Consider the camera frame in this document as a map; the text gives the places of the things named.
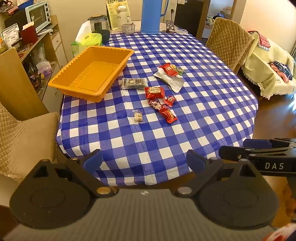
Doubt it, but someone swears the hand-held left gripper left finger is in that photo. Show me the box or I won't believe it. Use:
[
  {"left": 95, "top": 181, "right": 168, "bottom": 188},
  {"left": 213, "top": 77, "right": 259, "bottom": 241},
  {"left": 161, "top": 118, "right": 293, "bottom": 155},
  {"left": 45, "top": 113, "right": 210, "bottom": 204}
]
[{"left": 23, "top": 149, "right": 118, "bottom": 198}]

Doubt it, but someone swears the red patterned candy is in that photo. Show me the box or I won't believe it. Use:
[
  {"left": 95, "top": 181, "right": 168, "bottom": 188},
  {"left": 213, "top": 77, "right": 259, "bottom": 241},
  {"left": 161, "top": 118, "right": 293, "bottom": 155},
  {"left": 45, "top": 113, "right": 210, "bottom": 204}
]
[{"left": 148, "top": 100, "right": 167, "bottom": 111}]

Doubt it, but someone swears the wooden chair with quilted cushion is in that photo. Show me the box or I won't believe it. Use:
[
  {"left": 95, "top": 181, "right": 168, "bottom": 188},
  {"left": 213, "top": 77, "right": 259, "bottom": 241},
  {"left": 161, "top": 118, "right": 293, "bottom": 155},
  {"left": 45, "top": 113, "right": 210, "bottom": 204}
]
[{"left": 0, "top": 47, "right": 61, "bottom": 183}]

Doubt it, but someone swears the metal phone stand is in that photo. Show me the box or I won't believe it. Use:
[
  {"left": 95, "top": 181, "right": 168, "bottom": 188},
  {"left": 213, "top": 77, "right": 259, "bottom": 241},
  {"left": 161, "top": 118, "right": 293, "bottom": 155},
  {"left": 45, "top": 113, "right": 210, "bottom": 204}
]
[{"left": 162, "top": 20, "right": 176, "bottom": 34}]

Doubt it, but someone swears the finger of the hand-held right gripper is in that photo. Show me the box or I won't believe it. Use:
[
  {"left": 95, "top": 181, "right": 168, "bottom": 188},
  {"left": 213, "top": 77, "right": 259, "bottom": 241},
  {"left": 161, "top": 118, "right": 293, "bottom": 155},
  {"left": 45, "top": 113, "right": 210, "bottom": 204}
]
[
  {"left": 243, "top": 138, "right": 296, "bottom": 149},
  {"left": 218, "top": 146, "right": 289, "bottom": 160}
]

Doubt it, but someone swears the wooden sideboard cabinet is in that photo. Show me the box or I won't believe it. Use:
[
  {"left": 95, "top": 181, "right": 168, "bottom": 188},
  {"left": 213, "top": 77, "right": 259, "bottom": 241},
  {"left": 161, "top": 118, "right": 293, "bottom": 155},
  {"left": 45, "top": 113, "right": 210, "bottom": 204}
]
[{"left": 0, "top": 15, "right": 68, "bottom": 109}]

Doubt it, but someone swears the red pillow snack packet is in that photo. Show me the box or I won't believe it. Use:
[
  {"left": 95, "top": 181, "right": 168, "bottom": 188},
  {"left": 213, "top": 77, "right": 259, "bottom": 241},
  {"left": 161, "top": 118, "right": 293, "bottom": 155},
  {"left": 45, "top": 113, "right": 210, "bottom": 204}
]
[{"left": 159, "top": 63, "right": 177, "bottom": 76}]

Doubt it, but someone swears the white green foil packet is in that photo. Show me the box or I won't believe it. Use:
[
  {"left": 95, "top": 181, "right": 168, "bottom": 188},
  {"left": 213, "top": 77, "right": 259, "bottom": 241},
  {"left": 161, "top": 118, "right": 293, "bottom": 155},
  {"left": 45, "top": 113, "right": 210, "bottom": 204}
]
[{"left": 153, "top": 71, "right": 185, "bottom": 93}]

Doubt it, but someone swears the patterned ceramic cup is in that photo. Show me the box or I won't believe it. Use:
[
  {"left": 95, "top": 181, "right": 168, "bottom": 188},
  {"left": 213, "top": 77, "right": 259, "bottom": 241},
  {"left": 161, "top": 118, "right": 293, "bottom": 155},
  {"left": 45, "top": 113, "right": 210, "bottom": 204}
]
[{"left": 121, "top": 22, "right": 136, "bottom": 35}]

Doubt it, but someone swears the purple tissue pack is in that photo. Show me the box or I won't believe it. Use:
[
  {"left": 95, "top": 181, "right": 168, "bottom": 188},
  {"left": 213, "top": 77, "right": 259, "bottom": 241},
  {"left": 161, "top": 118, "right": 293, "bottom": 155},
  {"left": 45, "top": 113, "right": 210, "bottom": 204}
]
[{"left": 36, "top": 61, "right": 52, "bottom": 76}]

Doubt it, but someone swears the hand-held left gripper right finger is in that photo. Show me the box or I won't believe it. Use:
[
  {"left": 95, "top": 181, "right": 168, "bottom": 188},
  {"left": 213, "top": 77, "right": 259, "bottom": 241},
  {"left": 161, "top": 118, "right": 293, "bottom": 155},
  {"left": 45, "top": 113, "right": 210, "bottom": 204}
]
[{"left": 171, "top": 149, "right": 266, "bottom": 198}]

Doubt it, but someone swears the quilted brown chair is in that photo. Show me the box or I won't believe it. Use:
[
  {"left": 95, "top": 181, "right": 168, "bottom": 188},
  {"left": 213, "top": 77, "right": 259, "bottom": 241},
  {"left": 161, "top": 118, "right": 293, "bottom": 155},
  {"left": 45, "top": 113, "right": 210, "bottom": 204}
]
[{"left": 205, "top": 17, "right": 255, "bottom": 75}]

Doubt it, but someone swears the dark grey snack packet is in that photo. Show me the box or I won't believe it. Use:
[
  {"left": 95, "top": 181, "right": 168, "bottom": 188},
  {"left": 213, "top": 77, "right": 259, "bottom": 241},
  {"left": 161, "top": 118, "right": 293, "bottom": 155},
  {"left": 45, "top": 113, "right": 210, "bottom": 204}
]
[{"left": 121, "top": 78, "right": 148, "bottom": 90}]

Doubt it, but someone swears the green tissue pack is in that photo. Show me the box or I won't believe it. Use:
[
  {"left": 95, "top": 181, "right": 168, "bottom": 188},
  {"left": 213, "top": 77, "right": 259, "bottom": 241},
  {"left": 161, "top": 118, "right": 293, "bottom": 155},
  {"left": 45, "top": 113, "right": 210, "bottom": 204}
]
[{"left": 71, "top": 23, "right": 102, "bottom": 57}]

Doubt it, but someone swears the white thermos bottle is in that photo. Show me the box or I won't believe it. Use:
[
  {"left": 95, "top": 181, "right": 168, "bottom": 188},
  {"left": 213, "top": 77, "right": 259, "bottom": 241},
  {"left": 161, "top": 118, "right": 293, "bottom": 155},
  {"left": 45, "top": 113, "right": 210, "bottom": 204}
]
[{"left": 116, "top": 5, "right": 128, "bottom": 24}]

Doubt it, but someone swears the red checkered cloth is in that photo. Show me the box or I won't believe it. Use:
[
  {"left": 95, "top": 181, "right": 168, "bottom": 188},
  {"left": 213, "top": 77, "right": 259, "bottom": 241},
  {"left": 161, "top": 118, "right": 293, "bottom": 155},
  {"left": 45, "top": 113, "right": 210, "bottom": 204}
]
[{"left": 255, "top": 32, "right": 271, "bottom": 50}]

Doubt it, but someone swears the white printed packet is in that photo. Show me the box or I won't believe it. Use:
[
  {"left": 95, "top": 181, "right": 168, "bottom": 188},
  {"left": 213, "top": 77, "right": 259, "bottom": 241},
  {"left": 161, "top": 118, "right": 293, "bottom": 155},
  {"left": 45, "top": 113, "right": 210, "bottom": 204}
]
[{"left": 1, "top": 23, "right": 20, "bottom": 44}]

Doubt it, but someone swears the dark clothes pile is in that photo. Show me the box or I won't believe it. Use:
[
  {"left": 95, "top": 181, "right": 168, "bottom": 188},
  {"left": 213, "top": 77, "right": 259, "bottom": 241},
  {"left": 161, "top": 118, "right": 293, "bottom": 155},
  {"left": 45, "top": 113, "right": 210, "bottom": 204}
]
[{"left": 270, "top": 61, "right": 293, "bottom": 82}]

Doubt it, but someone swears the clear packet of nuts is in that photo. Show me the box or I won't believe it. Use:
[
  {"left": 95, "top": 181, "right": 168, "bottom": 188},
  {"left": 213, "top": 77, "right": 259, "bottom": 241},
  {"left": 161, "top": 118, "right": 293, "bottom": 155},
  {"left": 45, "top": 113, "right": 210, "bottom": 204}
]
[{"left": 132, "top": 110, "right": 144, "bottom": 124}]

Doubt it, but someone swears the blue white checkered tablecloth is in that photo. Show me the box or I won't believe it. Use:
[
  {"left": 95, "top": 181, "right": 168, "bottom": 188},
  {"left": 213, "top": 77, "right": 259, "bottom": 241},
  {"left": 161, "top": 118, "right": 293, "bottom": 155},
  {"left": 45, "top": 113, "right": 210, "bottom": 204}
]
[{"left": 55, "top": 31, "right": 258, "bottom": 187}]

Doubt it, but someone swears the orange plastic tray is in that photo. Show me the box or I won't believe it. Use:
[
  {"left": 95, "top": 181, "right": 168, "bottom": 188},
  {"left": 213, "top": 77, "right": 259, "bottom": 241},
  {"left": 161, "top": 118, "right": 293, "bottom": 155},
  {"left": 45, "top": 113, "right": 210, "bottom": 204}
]
[{"left": 48, "top": 46, "right": 135, "bottom": 103}]

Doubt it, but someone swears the person's right hand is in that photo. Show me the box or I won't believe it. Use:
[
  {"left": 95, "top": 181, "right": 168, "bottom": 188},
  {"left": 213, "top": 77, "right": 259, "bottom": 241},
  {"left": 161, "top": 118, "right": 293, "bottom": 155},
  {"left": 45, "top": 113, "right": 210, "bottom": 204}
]
[{"left": 282, "top": 184, "right": 296, "bottom": 220}]

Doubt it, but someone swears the long red candy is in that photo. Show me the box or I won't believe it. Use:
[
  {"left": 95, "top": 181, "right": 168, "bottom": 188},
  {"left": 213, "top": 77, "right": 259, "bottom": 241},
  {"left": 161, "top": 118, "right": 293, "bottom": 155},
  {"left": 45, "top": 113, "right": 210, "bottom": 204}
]
[{"left": 158, "top": 109, "right": 178, "bottom": 124}]

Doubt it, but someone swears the sofa with pale yellow cover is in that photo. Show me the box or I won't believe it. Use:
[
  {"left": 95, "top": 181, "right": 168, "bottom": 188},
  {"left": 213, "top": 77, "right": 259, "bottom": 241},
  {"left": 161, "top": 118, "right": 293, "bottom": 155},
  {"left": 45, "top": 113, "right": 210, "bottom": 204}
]
[{"left": 240, "top": 31, "right": 296, "bottom": 100}]

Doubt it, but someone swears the dark red box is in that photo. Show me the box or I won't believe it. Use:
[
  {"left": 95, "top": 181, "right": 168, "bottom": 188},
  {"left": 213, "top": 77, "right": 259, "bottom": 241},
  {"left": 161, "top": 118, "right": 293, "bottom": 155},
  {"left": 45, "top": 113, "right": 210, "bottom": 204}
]
[{"left": 21, "top": 22, "right": 38, "bottom": 45}]

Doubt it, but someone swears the blue thermos jug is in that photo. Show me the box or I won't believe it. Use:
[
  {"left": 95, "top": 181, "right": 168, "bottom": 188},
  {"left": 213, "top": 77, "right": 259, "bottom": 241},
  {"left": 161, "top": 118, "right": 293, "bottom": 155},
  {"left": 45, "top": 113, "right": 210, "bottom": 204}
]
[{"left": 141, "top": 0, "right": 161, "bottom": 35}]

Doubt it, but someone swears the red square snack packet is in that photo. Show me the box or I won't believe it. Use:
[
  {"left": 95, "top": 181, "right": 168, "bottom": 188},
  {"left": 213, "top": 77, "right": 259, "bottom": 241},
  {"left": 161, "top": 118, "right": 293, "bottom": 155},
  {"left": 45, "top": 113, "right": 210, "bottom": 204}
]
[{"left": 145, "top": 86, "right": 165, "bottom": 100}]

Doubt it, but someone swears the light blue toaster oven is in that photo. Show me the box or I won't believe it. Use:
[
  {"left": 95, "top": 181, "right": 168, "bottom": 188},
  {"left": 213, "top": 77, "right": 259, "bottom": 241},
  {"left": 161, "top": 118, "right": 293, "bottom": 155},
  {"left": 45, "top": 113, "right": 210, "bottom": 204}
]
[{"left": 25, "top": 0, "right": 51, "bottom": 33}]

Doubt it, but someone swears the black cabinet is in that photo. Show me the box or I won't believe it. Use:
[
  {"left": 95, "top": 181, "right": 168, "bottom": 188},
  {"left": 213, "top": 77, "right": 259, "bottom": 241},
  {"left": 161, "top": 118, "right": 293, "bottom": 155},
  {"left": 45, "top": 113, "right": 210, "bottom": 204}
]
[{"left": 174, "top": 0, "right": 204, "bottom": 39}]

